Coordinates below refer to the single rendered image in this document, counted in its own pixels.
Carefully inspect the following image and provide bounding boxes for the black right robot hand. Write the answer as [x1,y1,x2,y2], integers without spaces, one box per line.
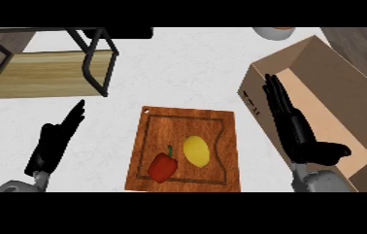
[261,73,353,166]

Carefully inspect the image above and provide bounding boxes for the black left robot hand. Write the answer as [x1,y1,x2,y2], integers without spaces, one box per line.
[24,98,87,178]

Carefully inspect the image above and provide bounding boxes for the brown cardboard box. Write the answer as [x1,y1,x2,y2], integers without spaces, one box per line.
[236,34,367,193]

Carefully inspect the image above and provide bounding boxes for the yellow lemon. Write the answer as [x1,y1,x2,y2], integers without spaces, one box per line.
[183,134,213,169]

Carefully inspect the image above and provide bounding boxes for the brown wooden cutting board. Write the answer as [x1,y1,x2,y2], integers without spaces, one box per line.
[124,105,242,193]

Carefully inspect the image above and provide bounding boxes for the red bell pepper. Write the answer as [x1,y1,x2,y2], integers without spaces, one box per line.
[148,144,180,184]

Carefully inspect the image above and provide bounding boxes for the brown wooden panel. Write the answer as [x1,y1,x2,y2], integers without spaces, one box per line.
[320,27,367,77]

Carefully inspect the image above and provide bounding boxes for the pale grey bowl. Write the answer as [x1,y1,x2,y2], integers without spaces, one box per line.
[251,27,297,42]

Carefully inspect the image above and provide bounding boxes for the black flat appliance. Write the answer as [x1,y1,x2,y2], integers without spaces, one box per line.
[82,27,155,41]

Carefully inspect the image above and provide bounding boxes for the wooden shelf with black frame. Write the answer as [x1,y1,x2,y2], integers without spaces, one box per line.
[0,27,121,100]

